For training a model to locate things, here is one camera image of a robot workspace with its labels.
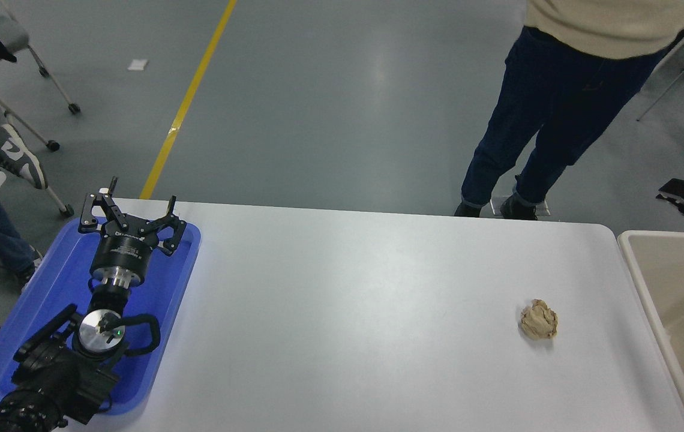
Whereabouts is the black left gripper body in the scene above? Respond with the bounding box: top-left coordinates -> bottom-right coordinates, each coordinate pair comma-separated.
89,223 -> 160,283

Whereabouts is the blue plastic tray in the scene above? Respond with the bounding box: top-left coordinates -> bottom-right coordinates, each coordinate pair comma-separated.
0,217 -> 202,416

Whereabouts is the standing person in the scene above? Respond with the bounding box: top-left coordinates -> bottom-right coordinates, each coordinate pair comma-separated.
454,0 -> 684,221

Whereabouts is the crumpled tan paper ball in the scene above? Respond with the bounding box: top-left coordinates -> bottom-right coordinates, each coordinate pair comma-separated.
520,299 -> 559,340

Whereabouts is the grey wheeled chair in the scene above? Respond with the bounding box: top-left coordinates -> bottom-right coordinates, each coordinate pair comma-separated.
0,0 -> 82,220

